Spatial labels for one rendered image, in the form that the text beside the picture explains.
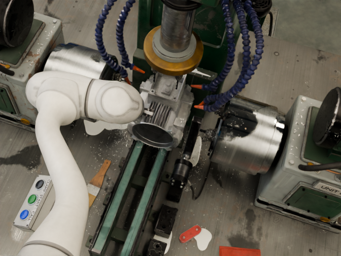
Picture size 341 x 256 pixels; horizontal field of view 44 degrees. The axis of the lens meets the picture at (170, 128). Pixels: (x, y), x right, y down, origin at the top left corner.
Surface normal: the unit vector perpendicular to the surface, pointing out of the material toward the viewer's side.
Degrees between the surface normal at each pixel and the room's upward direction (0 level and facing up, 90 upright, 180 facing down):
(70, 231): 44
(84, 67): 9
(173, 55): 0
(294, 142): 0
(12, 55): 0
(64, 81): 14
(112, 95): 22
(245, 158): 66
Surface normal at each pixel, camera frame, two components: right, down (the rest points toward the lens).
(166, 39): -0.59, 0.68
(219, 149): -0.24, 0.55
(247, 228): 0.09, -0.48
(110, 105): -0.11, 0.12
